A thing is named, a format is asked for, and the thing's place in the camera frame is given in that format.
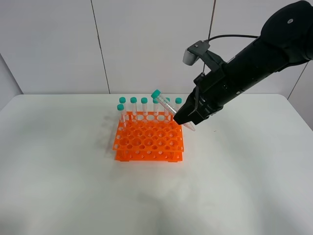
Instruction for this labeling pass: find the orange test tube rack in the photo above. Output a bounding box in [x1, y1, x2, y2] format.
[112, 111, 184, 162]

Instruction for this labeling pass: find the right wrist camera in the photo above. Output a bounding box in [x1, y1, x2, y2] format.
[182, 40, 226, 71]

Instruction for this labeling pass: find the teal-capped test tube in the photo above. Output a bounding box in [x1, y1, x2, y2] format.
[151, 89, 196, 132]

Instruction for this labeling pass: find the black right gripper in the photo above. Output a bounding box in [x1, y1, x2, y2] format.
[174, 63, 231, 125]

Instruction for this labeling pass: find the right camera cable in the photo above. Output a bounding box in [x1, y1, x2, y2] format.
[199, 35, 259, 74]

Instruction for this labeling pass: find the rack tube second row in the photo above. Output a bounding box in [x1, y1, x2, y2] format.
[117, 104, 127, 128]

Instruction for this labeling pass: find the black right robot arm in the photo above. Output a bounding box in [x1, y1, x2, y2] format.
[174, 0, 313, 125]

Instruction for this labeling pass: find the rack tube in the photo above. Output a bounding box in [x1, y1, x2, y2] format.
[175, 97, 182, 112]
[130, 96, 137, 116]
[164, 97, 170, 117]
[119, 96, 127, 118]
[141, 97, 148, 116]
[153, 99, 159, 117]

